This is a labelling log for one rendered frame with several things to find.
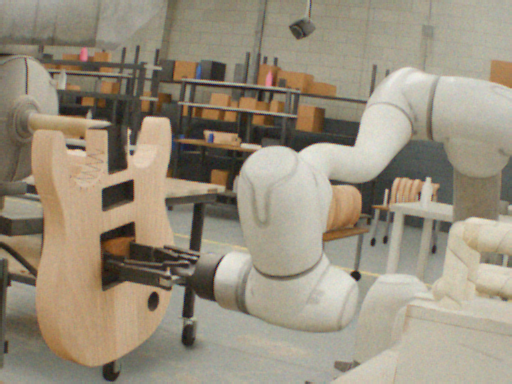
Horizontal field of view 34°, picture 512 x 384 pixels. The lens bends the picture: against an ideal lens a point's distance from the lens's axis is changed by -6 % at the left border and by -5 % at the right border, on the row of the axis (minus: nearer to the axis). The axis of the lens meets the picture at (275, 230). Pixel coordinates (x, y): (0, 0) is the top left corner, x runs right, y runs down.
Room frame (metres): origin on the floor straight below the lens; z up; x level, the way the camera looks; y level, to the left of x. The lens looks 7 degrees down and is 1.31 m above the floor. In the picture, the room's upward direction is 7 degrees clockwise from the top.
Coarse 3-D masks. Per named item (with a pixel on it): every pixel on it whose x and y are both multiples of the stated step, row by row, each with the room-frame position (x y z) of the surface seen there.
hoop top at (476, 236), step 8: (456, 224) 1.04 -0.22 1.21; (464, 224) 1.03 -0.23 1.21; (472, 224) 1.03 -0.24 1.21; (456, 232) 1.03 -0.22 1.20; (464, 232) 1.03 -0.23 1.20; (472, 232) 1.02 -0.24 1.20; (480, 232) 1.02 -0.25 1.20; (488, 232) 1.02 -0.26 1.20; (496, 232) 1.02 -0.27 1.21; (504, 232) 1.01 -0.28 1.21; (464, 240) 1.03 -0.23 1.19; (472, 240) 1.02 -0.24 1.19; (480, 240) 1.02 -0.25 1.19; (488, 240) 1.01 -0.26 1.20; (496, 240) 1.01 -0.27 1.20; (504, 240) 1.01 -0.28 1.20; (480, 248) 1.02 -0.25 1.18; (488, 248) 1.02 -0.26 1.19; (496, 248) 1.01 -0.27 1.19; (504, 248) 1.01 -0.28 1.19
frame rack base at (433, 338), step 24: (408, 312) 1.04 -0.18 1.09; (432, 312) 1.03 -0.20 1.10; (456, 312) 1.02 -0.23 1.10; (480, 312) 1.03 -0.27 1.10; (504, 312) 1.05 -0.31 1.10; (408, 336) 1.04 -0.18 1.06; (432, 336) 1.02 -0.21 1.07; (456, 336) 1.01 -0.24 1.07; (480, 336) 1.00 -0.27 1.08; (504, 336) 0.99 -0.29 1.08; (408, 360) 1.03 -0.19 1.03; (432, 360) 1.02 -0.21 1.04; (456, 360) 1.01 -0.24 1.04; (480, 360) 1.00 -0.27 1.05; (504, 360) 0.99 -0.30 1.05
